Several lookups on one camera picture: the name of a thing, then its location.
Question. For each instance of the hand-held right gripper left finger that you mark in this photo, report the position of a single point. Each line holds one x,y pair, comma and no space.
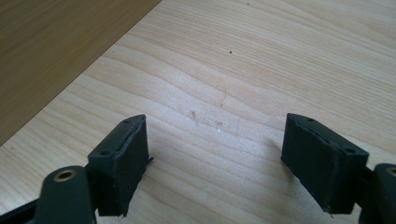
120,168

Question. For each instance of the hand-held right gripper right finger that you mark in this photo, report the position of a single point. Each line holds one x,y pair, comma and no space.
323,168

